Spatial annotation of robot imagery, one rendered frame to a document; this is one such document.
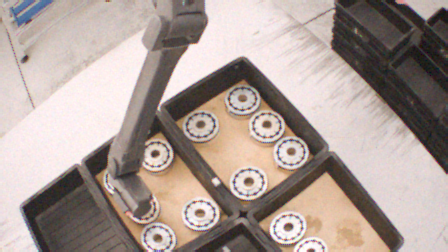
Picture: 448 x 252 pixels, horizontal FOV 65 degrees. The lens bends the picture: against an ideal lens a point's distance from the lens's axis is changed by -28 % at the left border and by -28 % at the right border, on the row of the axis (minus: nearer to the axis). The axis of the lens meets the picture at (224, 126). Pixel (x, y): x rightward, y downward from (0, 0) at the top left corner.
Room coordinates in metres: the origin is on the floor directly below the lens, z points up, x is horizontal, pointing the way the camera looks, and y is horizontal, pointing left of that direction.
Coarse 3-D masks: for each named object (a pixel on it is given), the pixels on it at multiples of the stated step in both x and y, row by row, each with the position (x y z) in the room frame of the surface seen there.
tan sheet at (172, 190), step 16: (176, 160) 0.63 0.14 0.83; (96, 176) 0.59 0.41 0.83; (144, 176) 0.58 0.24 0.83; (160, 176) 0.58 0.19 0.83; (176, 176) 0.58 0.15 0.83; (192, 176) 0.57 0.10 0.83; (160, 192) 0.53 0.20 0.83; (176, 192) 0.53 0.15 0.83; (192, 192) 0.52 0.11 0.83; (176, 208) 0.48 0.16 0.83; (128, 224) 0.43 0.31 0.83; (176, 224) 0.43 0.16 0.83; (160, 240) 0.37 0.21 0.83
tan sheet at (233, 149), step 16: (224, 96) 0.82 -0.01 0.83; (192, 112) 0.78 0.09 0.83; (224, 112) 0.76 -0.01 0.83; (224, 128) 0.71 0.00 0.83; (240, 128) 0.71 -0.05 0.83; (288, 128) 0.69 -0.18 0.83; (224, 144) 0.66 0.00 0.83; (240, 144) 0.65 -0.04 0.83; (208, 160) 0.62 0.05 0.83; (224, 160) 0.61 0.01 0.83; (240, 160) 0.60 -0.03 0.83; (256, 160) 0.60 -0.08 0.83; (272, 160) 0.59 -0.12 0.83; (224, 176) 0.56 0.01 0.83; (272, 176) 0.54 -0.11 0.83
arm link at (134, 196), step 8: (112, 160) 0.48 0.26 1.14; (112, 168) 0.47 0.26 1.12; (112, 176) 0.46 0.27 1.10; (120, 176) 0.46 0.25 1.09; (128, 176) 0.46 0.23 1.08; (136, 176) 0.47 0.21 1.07; (128, 184) 0.44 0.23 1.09; (136, 184) 0.44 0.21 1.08; (128, 192) 0.42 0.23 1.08; (136, 192) 0.42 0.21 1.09; (144, 192) 0.42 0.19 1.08; (128, 200) 0.40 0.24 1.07; (136, 200) 0.40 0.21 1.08; (144, 200) 0.40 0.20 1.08; (128, 208) 0.39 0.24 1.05; (136, 208) 0.38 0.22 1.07; (144, 208) 0.39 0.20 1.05; (136, 216) 0.37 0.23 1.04
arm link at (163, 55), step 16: (160, 16) 0.55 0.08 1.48; (144, 32) 0.56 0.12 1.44; (160, 32) 0.53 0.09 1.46; (160, 48) 0.53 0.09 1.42; (176, 48) 0.54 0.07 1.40; (144, 64) 0.55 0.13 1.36; (160, 64) 0.52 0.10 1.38; (176, 64) 0.54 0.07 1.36; (144, 80) 0.53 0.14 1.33; (160, 80) 0.52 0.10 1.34; (144, 96) 0.51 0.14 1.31; (160, 96) 0.52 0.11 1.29; (128, 112) 0.52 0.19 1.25; (144, 112) 0.50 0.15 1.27; (128, 128) 0.50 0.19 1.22; (144, 128) 0.49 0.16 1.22; (112, 144) 0.51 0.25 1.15; (128, 144) 0.48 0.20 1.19; (144, 144) 0.49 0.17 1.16; (128, 160) 0.47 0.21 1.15; (144, 160) 0.49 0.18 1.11
